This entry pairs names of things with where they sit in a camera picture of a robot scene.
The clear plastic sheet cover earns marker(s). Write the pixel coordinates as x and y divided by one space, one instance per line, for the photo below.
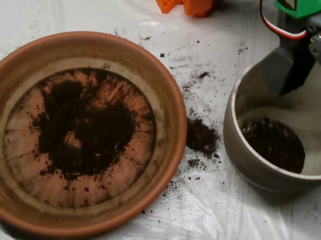
222 229

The small dark soil clump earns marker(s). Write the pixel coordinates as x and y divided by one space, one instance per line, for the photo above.
194 163
204 75

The white ceramic pot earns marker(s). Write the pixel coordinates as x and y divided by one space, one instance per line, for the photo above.
261 180

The spilled dark soil pile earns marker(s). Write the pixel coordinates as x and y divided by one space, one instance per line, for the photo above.
202 137

